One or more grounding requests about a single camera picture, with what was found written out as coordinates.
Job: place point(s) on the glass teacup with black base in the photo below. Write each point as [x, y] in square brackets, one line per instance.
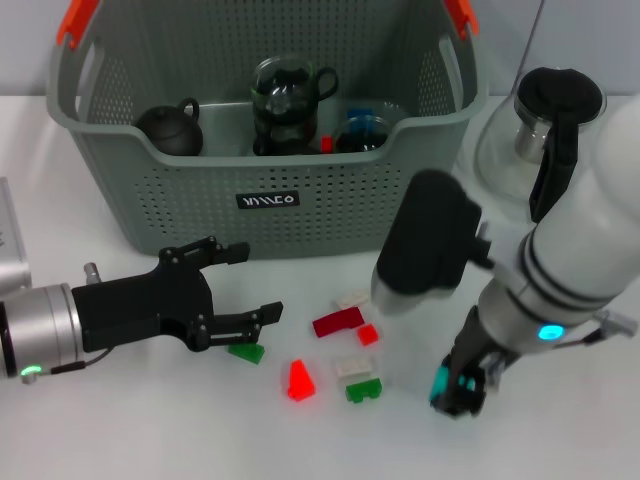
[362, 137]
[280, 90]
[285, 140]

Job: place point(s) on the small red toy brick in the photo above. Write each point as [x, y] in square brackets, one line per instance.
[367, 335]

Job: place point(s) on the cyan toy plate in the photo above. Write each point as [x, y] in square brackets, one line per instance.
[440, 382]

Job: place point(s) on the bright red slope brick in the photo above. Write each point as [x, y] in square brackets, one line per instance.
[300, 382]

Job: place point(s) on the black clay teapot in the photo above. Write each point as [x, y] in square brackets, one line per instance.
[170, 132]

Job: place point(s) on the white toy brick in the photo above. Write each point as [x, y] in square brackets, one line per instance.
[350, 299]
[352, 367]

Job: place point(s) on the blue toy brick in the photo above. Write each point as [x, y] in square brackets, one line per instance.
[360, 113]

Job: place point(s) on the dark green arch brick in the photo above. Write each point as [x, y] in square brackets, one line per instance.
[362, 391]

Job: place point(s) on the dark red arch brick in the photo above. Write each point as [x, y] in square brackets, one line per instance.
[335, 322]

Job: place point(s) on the grey perforated plastic storage bin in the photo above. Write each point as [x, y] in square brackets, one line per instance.
[325, 210]

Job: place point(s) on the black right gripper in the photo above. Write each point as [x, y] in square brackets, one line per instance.
[467, 345]

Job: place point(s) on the bright green toy brick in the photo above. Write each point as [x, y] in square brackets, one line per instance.
[250, 354]

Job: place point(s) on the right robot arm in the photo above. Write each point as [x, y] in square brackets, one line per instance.
[575, 240]

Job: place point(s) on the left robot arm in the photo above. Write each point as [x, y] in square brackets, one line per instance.
[45, 330]

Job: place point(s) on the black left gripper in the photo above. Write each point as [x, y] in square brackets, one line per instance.
[140, 310]

